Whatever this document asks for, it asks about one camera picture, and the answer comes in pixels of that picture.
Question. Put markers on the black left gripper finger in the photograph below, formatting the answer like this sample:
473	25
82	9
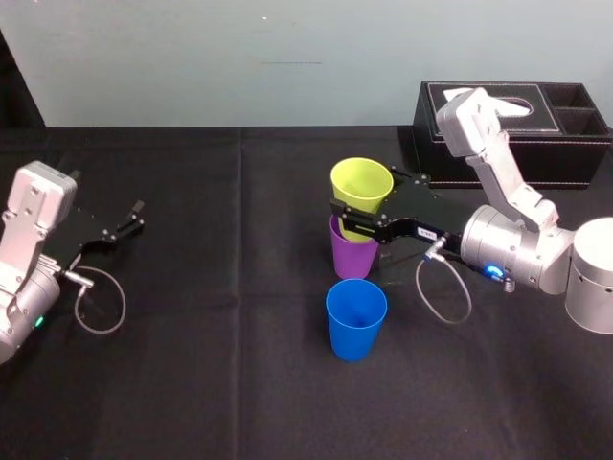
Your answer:
131	214
130	232

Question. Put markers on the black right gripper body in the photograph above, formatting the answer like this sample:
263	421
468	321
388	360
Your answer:
424	213

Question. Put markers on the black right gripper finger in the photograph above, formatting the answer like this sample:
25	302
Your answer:
361	223
401	178

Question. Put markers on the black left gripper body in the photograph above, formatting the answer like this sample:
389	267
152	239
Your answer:
91	230

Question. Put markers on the green plastic cup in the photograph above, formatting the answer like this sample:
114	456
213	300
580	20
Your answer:
360	184

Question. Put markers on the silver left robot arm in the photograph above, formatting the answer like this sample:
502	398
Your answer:
29	239

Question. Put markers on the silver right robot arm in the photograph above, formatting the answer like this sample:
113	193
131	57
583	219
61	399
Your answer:
507	239

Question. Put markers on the purple plastic cup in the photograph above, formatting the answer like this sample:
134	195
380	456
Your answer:
352	261

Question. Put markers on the blue plastic cup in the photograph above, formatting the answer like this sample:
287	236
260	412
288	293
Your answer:
355	335

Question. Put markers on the white tissue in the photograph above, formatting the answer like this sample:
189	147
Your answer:
518	109

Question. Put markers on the black leather tissue box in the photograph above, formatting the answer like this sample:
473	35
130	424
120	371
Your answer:
565	158

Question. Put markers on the dark panel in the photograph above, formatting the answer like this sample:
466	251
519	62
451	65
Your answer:
19	96

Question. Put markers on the black table cloth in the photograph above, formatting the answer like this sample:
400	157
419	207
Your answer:
201	383

